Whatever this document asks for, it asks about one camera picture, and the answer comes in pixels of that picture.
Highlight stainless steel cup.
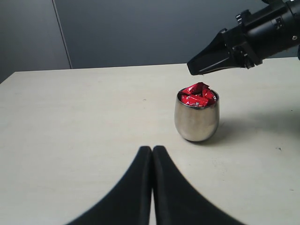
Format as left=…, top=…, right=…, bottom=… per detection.
left=174, top=90, right=220, bottom=142

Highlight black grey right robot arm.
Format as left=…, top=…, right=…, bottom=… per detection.
left=187, top=0, right=300, bottom=75

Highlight red candies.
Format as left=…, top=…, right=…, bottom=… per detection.
left=179, top=91, right=217, bottom=107

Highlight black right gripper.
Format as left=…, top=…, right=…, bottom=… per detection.
left=187, top=0, right=300, bottom=75

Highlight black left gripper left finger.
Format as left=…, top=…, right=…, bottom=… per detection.
left=69, top=146, right=153, bottom=225

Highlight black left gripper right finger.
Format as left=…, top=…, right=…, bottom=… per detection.
left=153, top=146, right=238, bottom=225

